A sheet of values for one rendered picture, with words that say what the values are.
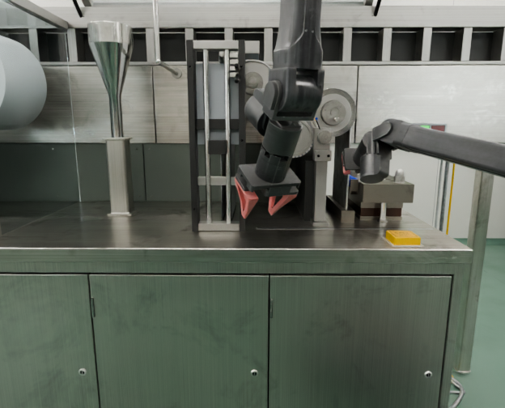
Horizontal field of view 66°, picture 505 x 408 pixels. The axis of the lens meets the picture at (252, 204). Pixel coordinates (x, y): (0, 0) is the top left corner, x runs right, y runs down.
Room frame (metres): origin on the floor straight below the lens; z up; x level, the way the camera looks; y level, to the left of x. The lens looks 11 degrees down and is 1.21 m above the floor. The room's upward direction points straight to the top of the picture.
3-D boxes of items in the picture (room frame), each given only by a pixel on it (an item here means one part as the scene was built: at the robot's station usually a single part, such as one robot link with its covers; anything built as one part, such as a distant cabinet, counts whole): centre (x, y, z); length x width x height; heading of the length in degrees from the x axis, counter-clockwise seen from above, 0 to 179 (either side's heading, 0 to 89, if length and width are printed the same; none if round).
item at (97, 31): (1.36, 0.47, 1.50); 0.14 x 0.14 x 0.06
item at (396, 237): (1.01, -0.41, 0.91); 0.07 x 0.07 x 0.02; 89
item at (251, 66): (1.38, 0.00, 1.33); 0.25 x 0.14 x 0.14; 179
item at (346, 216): (1.37, -0.31, 0.92); 0.28 x 0.04 x 0.04; 179
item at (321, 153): (1.21, -0.22, 1.05); 0.06 x 0.05 x 0.31; 179
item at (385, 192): (1.41, -0.43, 1.00); 0.40 x 0.16 x 0.06; 179
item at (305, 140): (1.37, -0.13, 1.17); 0.26 x 0.12 x 0.12; 179
